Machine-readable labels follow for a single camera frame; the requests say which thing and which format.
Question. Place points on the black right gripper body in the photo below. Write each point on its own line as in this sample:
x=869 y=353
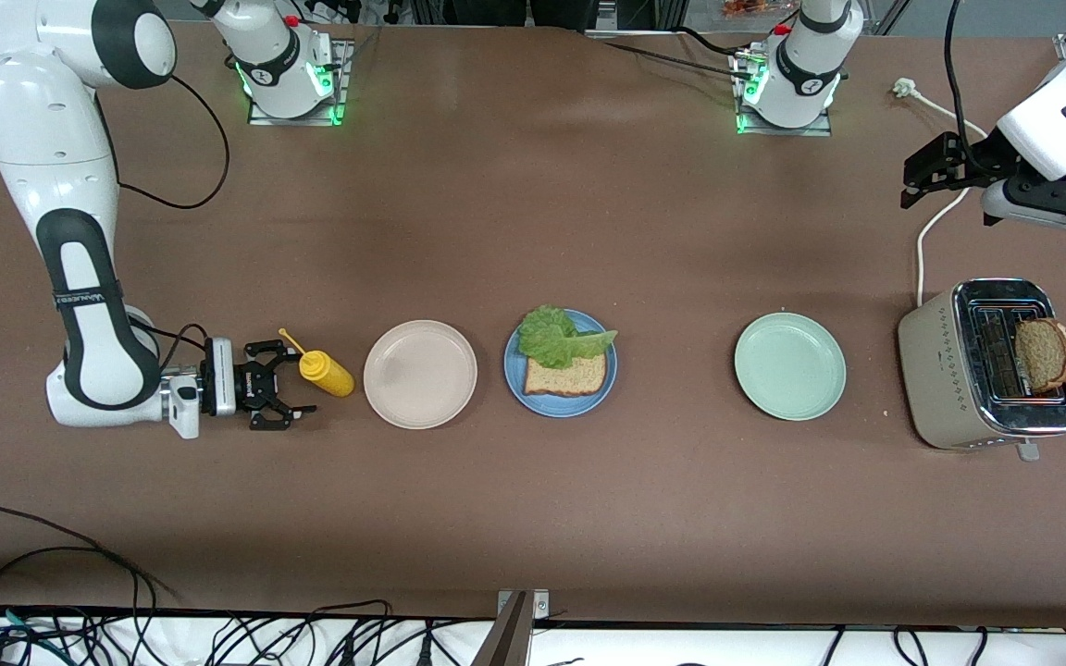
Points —
x=244 y=381

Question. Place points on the yellow mustard squeeze bottle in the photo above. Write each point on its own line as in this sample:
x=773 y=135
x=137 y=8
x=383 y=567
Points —
x=334 y=377

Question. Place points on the green lettuce leaf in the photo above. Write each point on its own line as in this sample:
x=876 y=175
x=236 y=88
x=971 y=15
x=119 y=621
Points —
x=551 y=342

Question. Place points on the brown toast bread slice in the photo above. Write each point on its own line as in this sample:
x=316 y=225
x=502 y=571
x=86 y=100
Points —
x=1047 y=356
x=575 y=381

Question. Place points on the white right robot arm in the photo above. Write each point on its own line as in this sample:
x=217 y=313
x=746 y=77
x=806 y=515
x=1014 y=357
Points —
x=61 y=139

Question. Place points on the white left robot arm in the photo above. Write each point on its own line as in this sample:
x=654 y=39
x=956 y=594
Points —
x=806 y=65

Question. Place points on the beige plate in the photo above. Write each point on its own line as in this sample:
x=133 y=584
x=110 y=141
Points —
x=420 y=375

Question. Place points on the light green plate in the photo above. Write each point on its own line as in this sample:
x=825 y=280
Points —
x=790 y=366

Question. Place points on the blue plate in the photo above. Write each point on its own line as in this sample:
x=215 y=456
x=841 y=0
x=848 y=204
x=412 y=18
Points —
x=561 y=407

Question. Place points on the beige and chrome toaster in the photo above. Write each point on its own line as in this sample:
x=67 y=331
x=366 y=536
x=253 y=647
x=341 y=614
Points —
x=935 y=370

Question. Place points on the orange snack packet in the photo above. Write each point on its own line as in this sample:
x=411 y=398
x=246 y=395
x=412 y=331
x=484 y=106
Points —
x=746 y=7

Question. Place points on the black power plug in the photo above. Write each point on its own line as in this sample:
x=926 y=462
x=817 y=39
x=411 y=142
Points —
x=346 y=652
x=424 y=652

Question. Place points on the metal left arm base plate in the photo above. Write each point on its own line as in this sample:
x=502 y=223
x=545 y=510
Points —
x=783 y=131

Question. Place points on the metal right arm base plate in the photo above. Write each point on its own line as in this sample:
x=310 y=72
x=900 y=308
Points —
x=297 y=120

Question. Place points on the grey aluminium profile post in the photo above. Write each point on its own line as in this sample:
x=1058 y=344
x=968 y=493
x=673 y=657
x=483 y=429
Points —
x=505 y=643

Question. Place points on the silver table edge bracket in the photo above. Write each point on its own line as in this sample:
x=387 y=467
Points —
x=540 y=603

